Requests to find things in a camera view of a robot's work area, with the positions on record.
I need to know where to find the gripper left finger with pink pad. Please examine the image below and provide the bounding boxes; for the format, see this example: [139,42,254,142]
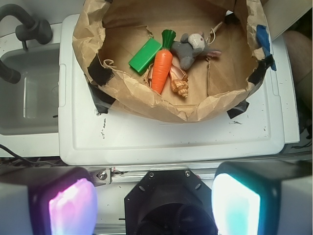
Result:
[0,166,98,235]

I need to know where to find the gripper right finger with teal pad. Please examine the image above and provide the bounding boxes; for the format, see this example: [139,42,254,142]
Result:
[211,160,313,235]

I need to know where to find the orange plastic carrot green top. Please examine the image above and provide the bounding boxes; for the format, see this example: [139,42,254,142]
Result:
[151,29,176,94]

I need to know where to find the white plastic lid tray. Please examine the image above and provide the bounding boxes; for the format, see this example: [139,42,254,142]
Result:
[58,15,299,165]

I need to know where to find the grey sink basin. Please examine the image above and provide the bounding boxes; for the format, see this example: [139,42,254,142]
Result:
[0,44,60,136]

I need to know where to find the tan plastic seashell toy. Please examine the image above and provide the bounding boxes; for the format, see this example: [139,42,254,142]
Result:
[169,64,189,98]

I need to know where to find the grey plush bunny toy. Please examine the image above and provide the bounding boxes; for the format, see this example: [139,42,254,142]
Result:
[170,32,222,70]

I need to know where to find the dark grey faucet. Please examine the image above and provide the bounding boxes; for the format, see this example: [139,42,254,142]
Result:
[0,4,53,51]

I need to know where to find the green plastic block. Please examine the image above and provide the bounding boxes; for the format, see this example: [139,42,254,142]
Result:
[128,38,162,75]

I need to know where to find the brown paper bag bin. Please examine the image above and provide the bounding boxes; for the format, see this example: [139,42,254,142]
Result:
[72,0,274,123]

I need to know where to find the aluminium rail with bracket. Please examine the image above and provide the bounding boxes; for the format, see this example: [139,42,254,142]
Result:
[86,164,218,186]

